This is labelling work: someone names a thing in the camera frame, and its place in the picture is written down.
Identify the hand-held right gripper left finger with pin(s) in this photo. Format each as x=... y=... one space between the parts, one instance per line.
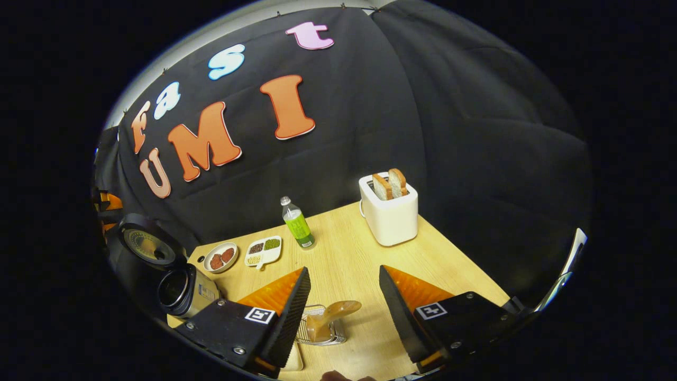
x=291 y=317

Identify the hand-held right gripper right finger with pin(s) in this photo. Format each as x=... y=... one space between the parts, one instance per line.
x=402 y=317

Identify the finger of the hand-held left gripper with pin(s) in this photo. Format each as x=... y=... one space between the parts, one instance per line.
x=108 y=227
x=112 y=202

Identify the wooden spoon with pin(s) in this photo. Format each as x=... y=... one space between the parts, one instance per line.
x=338 y=309

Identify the black rice cooker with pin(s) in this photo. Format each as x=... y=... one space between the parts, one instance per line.
x=182 y=291

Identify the clear glass container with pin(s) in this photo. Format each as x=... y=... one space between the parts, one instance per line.
x=294 y=359

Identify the white divided bean dish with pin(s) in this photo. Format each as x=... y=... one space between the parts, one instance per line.
x=263 y=251

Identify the round plate with red meat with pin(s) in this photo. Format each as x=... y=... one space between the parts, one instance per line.
x=221 y=258

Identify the green drink bottle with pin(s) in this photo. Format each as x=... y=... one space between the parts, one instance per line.
x=298 y=225

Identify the white toaster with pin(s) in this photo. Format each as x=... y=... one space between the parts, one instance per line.
x=391 y=222

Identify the bread slice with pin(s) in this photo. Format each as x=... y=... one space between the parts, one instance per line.
x=398 y=182
x=382 y=188

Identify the curved metal bar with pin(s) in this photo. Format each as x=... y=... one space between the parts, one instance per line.
x=568 y=264

